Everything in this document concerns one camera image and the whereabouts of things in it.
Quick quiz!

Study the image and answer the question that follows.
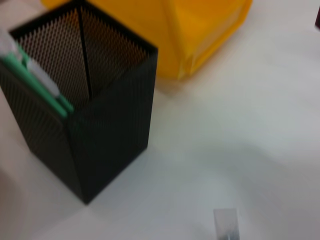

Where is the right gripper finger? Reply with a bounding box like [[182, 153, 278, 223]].
[[314, 0, 320, 32]]

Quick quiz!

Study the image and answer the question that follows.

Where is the mint green utility knife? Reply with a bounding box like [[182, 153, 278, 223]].
[[0, 23, 75, 118]]

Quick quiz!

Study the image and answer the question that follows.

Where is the black mesh pen holder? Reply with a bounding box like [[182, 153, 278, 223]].
[[0, 0, 159, 205]]

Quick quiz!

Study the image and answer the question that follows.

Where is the yellow plastic storage bin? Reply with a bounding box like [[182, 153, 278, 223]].
[[41, 0, 253, 81]]

